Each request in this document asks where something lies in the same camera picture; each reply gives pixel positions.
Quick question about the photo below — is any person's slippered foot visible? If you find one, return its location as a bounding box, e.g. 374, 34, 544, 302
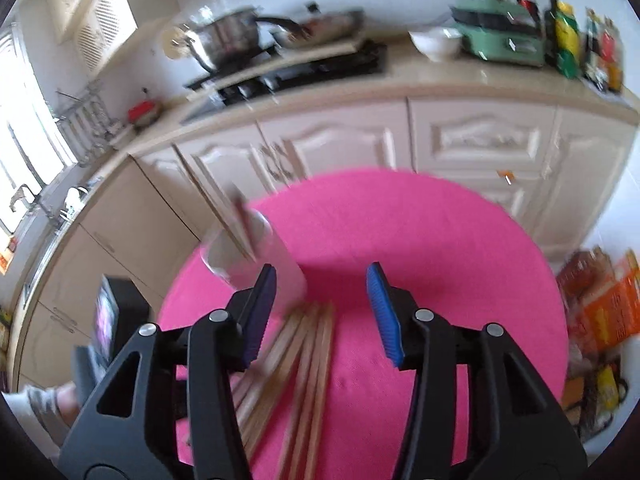
2, 381, 81, 446

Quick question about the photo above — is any yellow green bottle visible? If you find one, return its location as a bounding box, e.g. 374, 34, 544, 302
555, 2, 581, 78

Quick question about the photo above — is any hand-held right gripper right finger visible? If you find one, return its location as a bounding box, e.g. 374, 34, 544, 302
366, 261, 588, 480

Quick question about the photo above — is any metal dish rack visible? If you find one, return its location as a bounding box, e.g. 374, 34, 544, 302
52, 82, 123, 166

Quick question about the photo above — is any black induction cooker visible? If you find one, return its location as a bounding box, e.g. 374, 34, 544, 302
185, 45, 278, 90

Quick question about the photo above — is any light wooden board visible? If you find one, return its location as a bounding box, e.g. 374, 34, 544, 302
180, 37, 363, 91

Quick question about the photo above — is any yellow perforated steamer plate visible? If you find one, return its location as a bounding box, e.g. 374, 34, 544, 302
161, 25, 188, 61

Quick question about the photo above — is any cream lattice wall cabinet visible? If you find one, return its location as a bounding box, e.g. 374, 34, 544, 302
50, 0, 138, 76

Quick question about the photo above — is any dark sauce bottle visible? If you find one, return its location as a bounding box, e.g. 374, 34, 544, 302
582, 10, 601, 81

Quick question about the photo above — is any steel frying pan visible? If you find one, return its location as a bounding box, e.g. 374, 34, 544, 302
255, 7, 366, 48

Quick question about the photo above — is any pink and white cup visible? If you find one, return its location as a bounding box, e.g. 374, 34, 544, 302
200, 208, 308, 318

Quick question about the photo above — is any bunch of wooden chopsticks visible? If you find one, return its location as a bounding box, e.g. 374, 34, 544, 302
187, 301, 336, 480

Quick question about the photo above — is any steel faucet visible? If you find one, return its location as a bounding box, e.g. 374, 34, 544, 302
9, 185, 36, 213

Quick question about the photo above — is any yellow and black bag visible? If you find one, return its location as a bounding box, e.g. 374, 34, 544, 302
592, 365, 626, 411

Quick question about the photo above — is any steel sink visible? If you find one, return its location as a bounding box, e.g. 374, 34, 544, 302
17, 220, 66, 311

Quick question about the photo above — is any brown bag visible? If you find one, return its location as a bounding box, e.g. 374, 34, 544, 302
555, 247, 616, 306

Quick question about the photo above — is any kitchen window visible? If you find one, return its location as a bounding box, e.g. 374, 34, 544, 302
0, 25, 76, 241

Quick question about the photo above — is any long wooden chopstick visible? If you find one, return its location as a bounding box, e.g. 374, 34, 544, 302
172, 145, 253, 261
230, 185, 258, 263

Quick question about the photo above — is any orange bag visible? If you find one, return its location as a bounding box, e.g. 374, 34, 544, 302
575, 260, 640, 356

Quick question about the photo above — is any stainless steel pot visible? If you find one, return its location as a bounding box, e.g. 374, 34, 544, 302
175, 6, 263, 73

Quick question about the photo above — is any beige countertop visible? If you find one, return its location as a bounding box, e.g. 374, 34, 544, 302
7, 30, 640, 341

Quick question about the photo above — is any white bowl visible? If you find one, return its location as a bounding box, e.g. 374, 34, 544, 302
409, 27, 463, 63

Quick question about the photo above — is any green electric grill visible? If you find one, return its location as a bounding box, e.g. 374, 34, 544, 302
450, 0, 548, 67

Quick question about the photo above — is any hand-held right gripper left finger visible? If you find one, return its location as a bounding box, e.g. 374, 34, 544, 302
57, 263, 278, 480

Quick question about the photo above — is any pink round tablecloth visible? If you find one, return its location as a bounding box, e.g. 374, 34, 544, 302
157, 169, 571, 480

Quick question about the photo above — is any black gas hob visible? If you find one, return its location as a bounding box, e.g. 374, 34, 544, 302
187, 42, 388, 106

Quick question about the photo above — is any red label sauce bottle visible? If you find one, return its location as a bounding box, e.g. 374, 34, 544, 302
597, 17, 623, 92

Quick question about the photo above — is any red food container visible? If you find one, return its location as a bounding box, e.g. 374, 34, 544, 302
127, 100, 163, 126

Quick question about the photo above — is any dark green oil bottle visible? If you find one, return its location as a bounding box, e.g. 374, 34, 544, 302
545, 0, 563, 66

